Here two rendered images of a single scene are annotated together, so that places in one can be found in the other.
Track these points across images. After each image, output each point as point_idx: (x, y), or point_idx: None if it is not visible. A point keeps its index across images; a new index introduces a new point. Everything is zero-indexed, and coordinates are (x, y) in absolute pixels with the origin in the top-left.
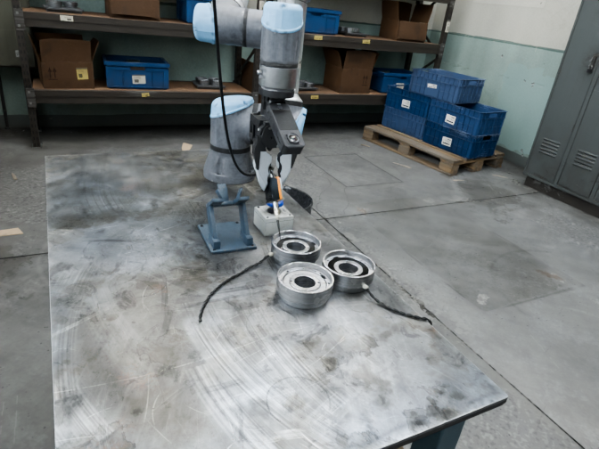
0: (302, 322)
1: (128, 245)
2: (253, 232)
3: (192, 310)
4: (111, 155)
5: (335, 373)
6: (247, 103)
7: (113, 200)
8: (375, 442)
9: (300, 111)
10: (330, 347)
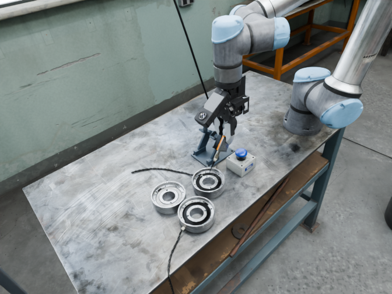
0: (143, 209)
1: (182, 129)
2: None
3: (139, 167)
4: (274, 81)
5: (106, 232)
6: (310, 79)
7: None
8: (63, 257)
9: (340, 101)
10: (125, 226)
